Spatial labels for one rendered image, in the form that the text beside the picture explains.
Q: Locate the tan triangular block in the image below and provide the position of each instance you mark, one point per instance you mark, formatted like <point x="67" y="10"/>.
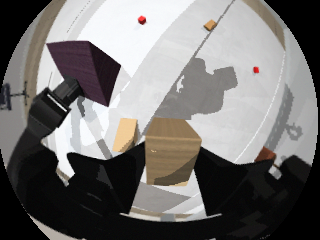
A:
<point x="126" y="135"/>
<point x="171" y="149"/>

